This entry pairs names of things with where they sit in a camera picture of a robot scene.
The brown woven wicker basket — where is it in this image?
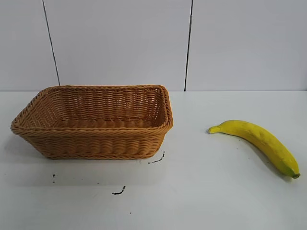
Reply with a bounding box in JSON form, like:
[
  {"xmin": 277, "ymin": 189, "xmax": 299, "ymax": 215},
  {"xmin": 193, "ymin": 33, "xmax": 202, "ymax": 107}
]
[{"xmin": 10, "ymin": 83, "xmax": 174, "ymax": 160}]

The yellow banana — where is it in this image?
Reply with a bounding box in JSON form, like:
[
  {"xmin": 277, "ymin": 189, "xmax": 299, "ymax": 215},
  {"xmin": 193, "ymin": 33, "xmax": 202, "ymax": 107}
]
[{"xmin": 208, "ymin": 120, "xmax": 301, "ymax": 179}]

